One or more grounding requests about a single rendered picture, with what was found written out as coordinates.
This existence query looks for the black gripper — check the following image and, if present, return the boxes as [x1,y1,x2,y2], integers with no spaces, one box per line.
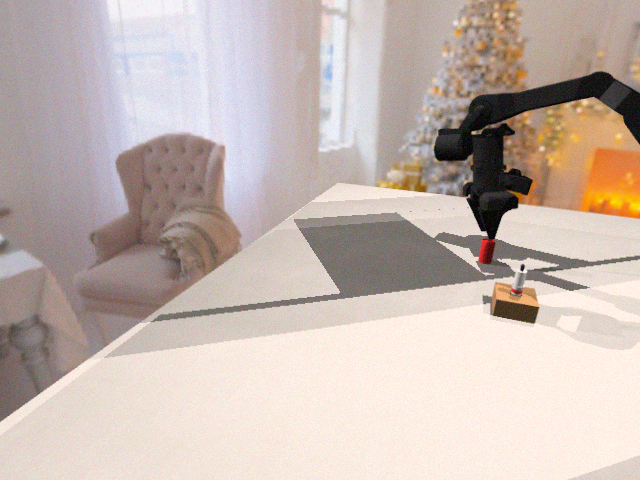
[463,159,519,239]

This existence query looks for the tan wooden block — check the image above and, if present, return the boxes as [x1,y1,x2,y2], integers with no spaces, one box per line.
[492,282,539,324]

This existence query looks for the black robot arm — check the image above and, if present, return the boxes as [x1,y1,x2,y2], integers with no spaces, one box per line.
[434,71,640,196]

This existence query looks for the white marker with red band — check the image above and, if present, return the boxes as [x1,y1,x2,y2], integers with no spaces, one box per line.
[511,264,527,296]

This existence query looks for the red marker cap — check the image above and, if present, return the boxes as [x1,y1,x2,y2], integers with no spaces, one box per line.
[479,239,495,264]

